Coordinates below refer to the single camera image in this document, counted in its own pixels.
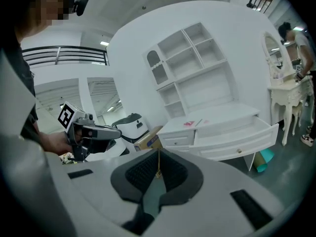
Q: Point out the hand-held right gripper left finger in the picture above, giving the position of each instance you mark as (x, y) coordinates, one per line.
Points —
(98, 189)

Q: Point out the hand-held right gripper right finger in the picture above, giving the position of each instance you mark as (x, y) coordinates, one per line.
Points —
(212, 181)

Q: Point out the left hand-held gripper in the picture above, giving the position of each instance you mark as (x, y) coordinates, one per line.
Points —
(74, 122)

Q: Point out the white drawer with knob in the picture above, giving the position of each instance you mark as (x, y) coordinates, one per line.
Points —
(237, 139)

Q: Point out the thin stick small item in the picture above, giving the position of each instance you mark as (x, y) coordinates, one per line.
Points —
(198, 122)

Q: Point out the pale pink small item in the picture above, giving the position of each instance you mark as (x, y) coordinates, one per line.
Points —
(206, 120)

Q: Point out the white desk drawer base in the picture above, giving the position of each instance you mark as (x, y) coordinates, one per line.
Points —
(176, 139)

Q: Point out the white table top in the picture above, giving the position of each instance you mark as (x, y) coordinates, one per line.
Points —
(222, 113)

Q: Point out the person's left hand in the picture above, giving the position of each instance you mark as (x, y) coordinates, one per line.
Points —
(55, 143)

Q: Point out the white vacuum appliance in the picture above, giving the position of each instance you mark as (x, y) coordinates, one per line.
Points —
(132, 127)

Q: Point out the brown cardboard box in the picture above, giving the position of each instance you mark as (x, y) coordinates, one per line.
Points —
(149, 141)

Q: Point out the brown paper roll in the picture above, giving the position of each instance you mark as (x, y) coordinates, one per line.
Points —
(258, 160)

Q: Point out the teal paper roll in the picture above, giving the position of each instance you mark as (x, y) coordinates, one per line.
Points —
(265, 160)

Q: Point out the black balcony railing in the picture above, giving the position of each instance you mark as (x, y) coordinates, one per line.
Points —
(64, 54)

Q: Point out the rectangular ceiling light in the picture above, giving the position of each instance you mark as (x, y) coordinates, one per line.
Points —
(104, 43)

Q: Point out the cream vanity stool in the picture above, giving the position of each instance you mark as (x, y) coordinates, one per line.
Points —
(297, 117)

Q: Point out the white shelf hutch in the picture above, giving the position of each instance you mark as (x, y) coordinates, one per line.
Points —
(192, 73)

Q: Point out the cream vanity table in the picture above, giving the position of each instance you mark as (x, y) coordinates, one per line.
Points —
(290, 92)

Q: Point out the person's head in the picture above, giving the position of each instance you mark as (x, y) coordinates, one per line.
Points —
(44, 6)

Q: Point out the oval vanity mirror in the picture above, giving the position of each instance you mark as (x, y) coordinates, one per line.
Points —
(275, 51)

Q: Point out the black head-mounted camera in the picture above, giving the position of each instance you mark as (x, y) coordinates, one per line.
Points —
(81, 2)

